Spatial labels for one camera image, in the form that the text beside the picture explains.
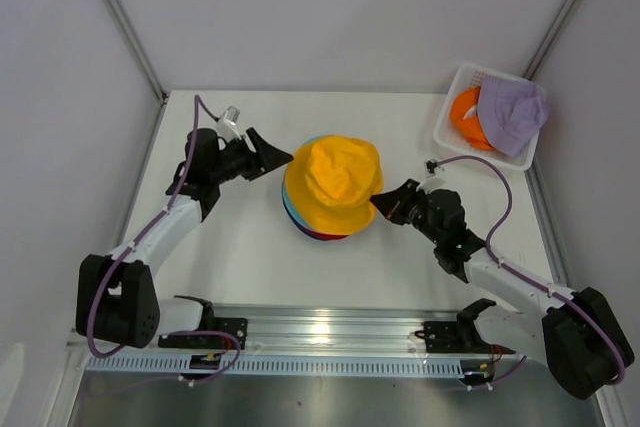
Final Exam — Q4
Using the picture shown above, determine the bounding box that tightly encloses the orange bucket hat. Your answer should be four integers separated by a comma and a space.
449, 86, 494, 151

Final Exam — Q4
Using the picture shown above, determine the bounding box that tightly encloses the yellow bucket hat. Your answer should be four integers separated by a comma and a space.
284, 135, 384, 236

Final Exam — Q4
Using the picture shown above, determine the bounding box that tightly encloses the white slotted cable duct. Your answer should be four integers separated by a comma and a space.
87, 355, 467, 378

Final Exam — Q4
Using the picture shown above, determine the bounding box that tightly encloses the teal bucket hat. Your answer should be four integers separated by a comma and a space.
281, 181, 312, 231

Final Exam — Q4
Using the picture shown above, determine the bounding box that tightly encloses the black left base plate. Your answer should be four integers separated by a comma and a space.
158, 317, 249, 350

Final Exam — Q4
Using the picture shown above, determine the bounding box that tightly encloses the aluminium mounting rail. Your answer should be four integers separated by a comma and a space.
64, 300, 612, 361

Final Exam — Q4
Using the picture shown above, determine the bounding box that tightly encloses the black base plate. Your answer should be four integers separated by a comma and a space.
413, 320, 514, 355
158, 317, 249, 350

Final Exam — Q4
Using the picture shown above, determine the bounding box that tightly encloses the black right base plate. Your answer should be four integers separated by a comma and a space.
413, 320, 514, 355

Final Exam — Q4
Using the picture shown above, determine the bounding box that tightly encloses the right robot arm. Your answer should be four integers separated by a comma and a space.
371, 180, 635, 399

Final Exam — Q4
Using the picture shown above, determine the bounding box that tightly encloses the red bucket hat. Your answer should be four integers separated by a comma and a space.
300, 227, 347, 241

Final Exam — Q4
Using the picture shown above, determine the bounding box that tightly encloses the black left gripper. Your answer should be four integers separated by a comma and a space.
210, 128, 293, 185

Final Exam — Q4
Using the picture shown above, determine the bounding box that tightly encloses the white plastic basket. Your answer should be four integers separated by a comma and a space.
433, 62, 549, 172

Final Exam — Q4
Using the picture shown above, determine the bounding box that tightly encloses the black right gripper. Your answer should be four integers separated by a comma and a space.
370, 179, 442, 246

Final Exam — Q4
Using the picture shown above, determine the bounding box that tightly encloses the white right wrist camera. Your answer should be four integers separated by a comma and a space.
419, 159, 445, 192

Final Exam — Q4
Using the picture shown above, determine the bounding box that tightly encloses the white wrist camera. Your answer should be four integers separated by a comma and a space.
215, 106, 242, 142
419, 159, 445, 192

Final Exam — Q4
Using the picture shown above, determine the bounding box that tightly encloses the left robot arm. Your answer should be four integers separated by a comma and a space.
76, 128, 293, 358

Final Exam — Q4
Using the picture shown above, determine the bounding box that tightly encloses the blue bucket hat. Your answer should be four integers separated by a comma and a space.
282, 199, 345, 242

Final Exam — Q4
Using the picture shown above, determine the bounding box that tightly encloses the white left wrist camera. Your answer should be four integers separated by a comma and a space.
215, 106, 242, 142

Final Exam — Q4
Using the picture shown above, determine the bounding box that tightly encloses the lilac bucket hat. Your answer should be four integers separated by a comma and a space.
477, 77, 550, 157

